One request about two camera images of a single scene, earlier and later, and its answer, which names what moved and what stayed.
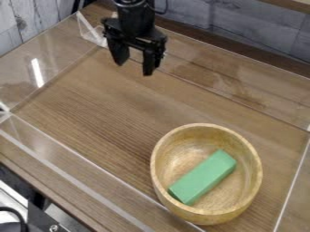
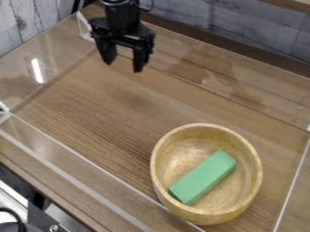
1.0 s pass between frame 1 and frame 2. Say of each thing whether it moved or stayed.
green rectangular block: stayed
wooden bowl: stayed
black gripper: moved
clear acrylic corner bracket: stayed
